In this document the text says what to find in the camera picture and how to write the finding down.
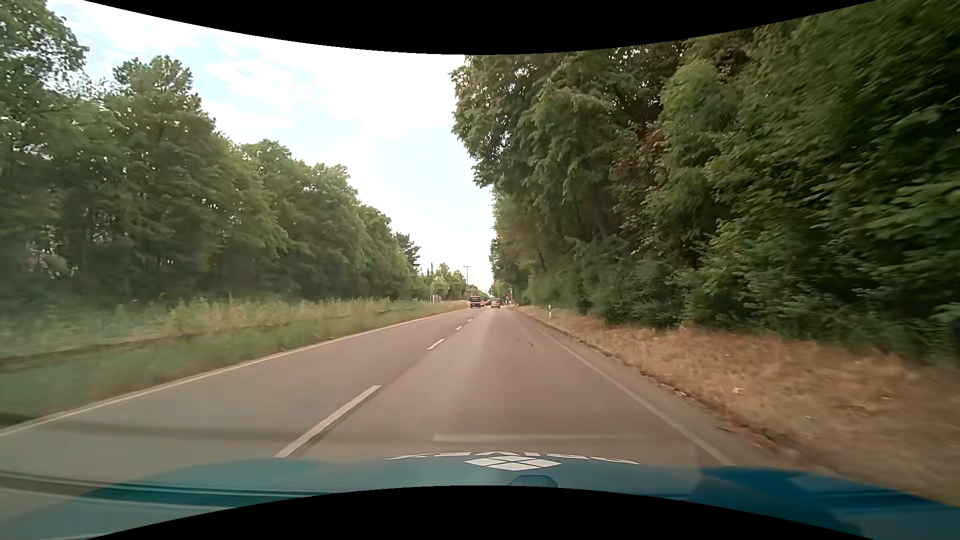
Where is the dry brown grass verge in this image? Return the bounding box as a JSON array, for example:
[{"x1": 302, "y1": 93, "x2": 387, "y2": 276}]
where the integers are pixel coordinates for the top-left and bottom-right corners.
[{"x1": 516, "y1": 304, "x2": 960, "y2": 505}]

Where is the green grass verge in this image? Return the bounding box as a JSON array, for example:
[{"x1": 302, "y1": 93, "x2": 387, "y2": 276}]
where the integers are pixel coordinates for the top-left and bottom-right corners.
[{"x1": 0, "y1": 297, "x2": 471, "y2": 427}]

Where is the car's own bonnet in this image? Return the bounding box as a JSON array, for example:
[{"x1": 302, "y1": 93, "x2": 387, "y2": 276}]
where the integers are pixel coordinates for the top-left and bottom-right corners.
[{"x1": 0, "y1": 451, "x2": 960, "y2": 540}]

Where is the grey asphalt road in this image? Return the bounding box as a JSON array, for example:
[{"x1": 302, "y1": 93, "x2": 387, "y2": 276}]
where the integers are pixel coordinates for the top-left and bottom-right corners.
[{"x1": 0, "y1": 305, "x2": 774, "y2": 500}]

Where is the row of green trees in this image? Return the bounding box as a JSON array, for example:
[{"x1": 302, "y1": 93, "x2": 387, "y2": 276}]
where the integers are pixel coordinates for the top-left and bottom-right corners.
[{"x1": 0, "y1": 0, "x2": 481, "y2": 310}]

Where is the wood of green trees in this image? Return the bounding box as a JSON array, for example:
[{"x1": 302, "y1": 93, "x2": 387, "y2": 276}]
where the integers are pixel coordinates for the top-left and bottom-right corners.
[{"x1": 450, "y1": 0, "x2": 960, "y2": 360}]

